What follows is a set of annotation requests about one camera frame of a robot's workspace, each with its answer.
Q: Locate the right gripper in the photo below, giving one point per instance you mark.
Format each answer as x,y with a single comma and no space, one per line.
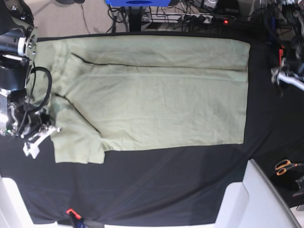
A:
34,128

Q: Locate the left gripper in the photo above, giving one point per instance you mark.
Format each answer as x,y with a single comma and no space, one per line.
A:
292,70

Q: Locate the light green T-shirt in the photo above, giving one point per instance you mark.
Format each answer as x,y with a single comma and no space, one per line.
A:
139,93

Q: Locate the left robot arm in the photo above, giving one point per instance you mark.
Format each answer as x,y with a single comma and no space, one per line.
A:
293,16

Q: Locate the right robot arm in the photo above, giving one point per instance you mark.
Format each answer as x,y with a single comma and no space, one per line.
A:
18,42

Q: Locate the red black clamp right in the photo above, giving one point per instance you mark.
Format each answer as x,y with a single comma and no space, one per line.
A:
281,54

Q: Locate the black power strip red light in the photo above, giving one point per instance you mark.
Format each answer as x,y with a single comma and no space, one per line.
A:
223,20

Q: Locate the white bin left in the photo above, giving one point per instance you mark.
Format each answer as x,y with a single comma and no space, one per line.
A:
13,212

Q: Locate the white bin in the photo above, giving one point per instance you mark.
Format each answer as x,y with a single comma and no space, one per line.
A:
13,212
254,203

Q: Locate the red blue clamp front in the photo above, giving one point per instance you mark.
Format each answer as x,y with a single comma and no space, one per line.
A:
76,220

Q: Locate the white power strip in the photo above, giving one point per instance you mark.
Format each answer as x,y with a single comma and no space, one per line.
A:
157,17

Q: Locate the white bin right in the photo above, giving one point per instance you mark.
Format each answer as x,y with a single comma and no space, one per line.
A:
254,203

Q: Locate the black table cloth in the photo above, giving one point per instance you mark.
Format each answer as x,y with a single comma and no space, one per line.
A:
168,187

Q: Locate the blue box on stand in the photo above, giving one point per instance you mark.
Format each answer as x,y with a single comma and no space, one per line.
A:
153,3

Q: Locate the black metal stand pole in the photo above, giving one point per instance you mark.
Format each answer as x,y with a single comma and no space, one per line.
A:
135,18

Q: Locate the orange handled scissors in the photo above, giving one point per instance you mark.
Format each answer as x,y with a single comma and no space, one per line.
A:
283,166

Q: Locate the black metal bracket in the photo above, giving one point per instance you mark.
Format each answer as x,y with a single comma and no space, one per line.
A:
300,184

